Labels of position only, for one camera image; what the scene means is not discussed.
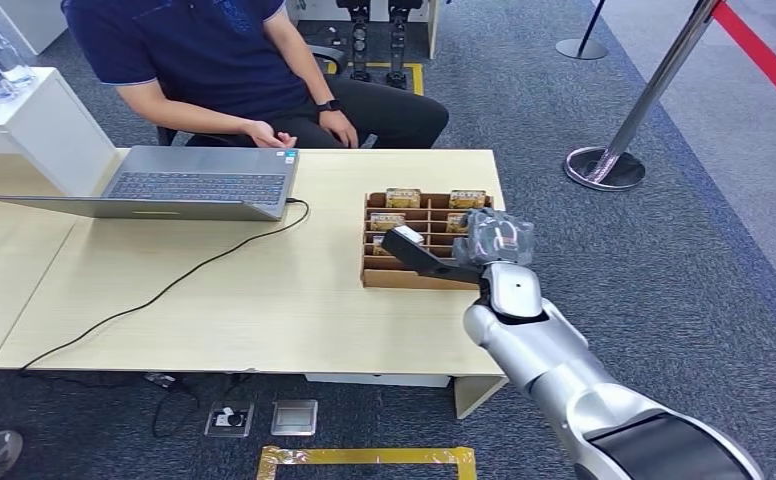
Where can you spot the open floor socket box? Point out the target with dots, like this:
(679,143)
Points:
(229,419)

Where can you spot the red barrier belt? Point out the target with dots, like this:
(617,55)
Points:
(766,63)

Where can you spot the yellow printed card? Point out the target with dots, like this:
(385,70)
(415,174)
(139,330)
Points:
(455,223)
(403,199)
(379,249)
(467,199)
(386,222)

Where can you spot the white cabinet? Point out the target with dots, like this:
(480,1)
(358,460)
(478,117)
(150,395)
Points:
(33,23)

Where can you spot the chrome stanchion post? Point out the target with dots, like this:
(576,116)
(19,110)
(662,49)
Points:
(653,86)

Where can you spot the dark stanchion post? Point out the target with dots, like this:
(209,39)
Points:
(580,50)

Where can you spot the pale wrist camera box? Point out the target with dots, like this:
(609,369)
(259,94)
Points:
(411,234)

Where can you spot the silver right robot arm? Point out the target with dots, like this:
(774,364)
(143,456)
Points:
(560,371)

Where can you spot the white display pedestal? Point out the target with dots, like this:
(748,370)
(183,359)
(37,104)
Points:
(43,132)

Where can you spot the yellow floor tape frame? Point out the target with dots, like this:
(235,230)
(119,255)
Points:
(361,456)
(417,78)

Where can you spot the grey laptop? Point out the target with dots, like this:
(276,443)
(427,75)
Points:
(196,189)

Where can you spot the light wood desk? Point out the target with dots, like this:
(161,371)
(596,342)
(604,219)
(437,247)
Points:
(4,278)
(295,311)

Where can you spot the person's left hand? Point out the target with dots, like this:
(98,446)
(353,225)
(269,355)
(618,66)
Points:
(340,127)

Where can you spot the closed steel floor box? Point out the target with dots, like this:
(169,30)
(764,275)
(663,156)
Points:
(294,418)

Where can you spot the cardboard card holder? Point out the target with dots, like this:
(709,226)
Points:
(401,278)

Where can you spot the black power adapter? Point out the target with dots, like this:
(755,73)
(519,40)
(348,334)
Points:
(161,380)

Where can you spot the black robot leg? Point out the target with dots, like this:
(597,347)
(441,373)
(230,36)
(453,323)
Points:
(359,46)
(398,46)

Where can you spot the white under-desk tray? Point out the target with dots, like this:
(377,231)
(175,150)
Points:
(378,380)

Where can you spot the person's left forearm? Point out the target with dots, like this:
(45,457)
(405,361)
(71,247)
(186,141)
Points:
(308,73)

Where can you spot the person's right forearm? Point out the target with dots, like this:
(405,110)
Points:
(189,119)

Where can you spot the person's right hand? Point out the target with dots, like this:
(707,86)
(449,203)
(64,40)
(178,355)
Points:
(265,136)

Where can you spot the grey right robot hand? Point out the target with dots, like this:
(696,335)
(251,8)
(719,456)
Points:
(494,238)

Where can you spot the black wristwatch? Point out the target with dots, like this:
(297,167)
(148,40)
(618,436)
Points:
(328,105)

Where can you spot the seated person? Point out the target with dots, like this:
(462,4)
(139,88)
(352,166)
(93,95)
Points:
(216,53)

